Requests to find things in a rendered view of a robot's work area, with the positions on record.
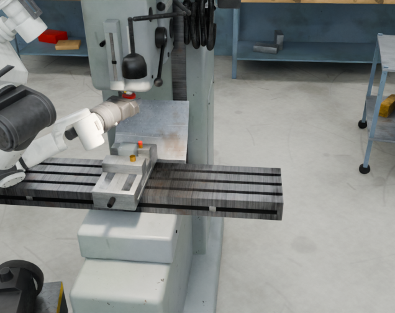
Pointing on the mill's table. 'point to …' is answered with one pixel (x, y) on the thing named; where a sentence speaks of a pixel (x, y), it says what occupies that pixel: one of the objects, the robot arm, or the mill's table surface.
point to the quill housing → (96, 32)
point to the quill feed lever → (161, 36)
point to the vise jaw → (123, 164)
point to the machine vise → (125, 182)
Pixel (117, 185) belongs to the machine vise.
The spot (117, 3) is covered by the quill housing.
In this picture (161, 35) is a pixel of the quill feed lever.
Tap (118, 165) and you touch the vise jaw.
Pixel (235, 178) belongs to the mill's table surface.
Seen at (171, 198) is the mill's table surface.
